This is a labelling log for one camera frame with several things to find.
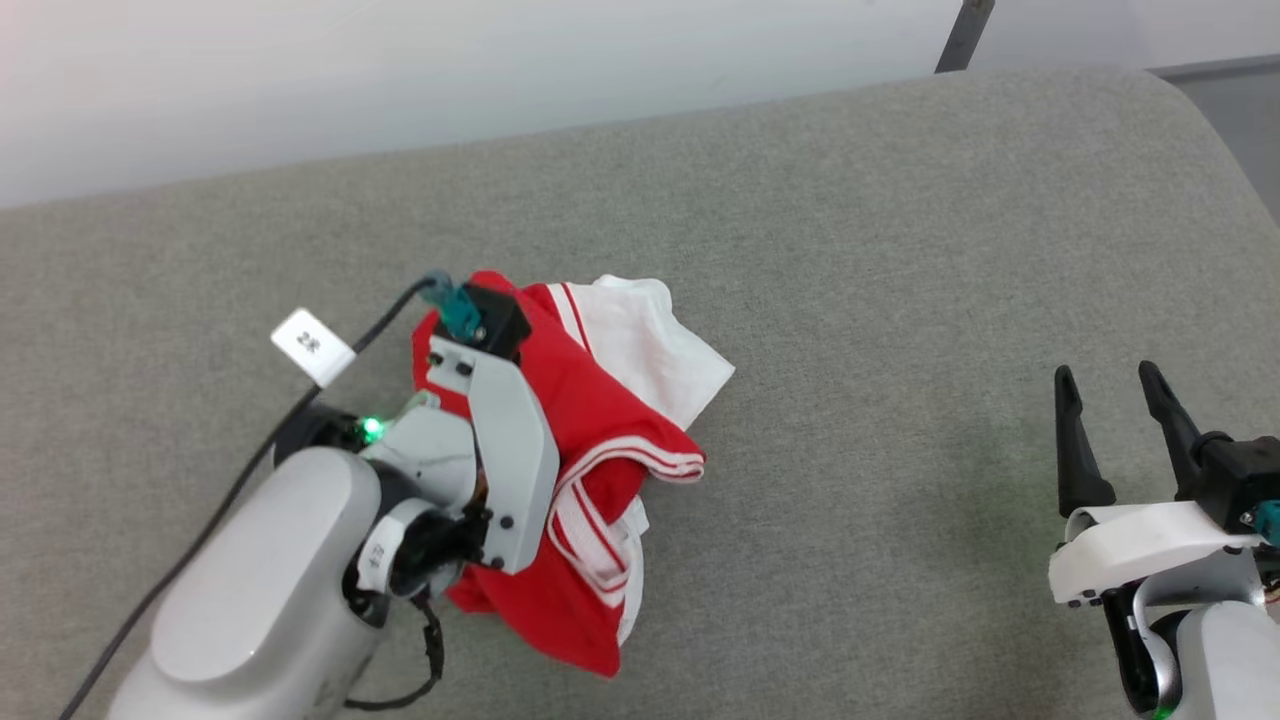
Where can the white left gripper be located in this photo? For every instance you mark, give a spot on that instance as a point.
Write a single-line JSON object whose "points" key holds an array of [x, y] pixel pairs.
{"points": [[515, 460]]}

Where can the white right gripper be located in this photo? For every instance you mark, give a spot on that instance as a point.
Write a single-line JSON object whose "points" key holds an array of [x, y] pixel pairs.
{"points": [[1140, 545]]}

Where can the red and white jersey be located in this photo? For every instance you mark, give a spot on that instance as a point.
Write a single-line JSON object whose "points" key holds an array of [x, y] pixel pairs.
{"points": [[590, 410]]}

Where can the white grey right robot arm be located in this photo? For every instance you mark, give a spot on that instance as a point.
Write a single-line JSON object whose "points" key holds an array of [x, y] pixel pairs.
{"points": [[1225, 660]]}

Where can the grey fabric sofa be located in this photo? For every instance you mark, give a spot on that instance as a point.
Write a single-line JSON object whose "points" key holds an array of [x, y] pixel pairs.
{"points": [[860, 300]]}

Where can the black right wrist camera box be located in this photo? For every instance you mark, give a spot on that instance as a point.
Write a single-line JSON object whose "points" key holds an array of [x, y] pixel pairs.
{"points": [[1240, 475]]}

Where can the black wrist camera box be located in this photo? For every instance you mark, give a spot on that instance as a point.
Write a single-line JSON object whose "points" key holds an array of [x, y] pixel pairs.
{"points": [[498, 322], [1240, 475]]}

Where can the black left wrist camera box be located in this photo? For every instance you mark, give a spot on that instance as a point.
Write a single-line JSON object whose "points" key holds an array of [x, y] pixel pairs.
{"points": [[498, 322]]}

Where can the teal left camera plug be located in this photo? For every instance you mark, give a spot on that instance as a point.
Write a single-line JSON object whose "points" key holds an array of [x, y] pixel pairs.
{"points": [[458, 308]]}

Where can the teal camera plug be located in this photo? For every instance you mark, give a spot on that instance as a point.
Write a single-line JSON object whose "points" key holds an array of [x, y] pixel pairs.
{"points": [[1270, 522], [458, 308]]}

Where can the teal right camera plug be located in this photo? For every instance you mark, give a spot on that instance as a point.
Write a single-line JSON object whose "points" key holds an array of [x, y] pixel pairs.
{"points": [[1270, 522]]}

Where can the dark grey wall strip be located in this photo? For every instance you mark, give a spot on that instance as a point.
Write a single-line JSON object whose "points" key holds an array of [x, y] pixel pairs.
{"points": [[963, 35]]}

